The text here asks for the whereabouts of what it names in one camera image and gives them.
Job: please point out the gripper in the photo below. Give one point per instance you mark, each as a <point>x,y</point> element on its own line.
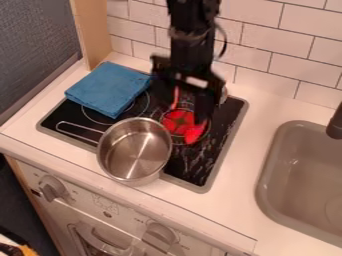
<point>189,71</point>

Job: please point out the toy stove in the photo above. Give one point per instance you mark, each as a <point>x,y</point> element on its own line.
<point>200,160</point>

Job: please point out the red spoon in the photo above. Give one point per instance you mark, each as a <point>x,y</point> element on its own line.
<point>180,125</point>

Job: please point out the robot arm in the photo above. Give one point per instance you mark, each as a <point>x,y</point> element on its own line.
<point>191,26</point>

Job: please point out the blue cloth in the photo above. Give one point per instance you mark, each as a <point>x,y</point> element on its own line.
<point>109,88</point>

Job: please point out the toy sink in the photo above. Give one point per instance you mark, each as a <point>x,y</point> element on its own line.
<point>302,180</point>

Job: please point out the silver pot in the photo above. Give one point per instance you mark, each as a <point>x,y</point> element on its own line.
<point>133,150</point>

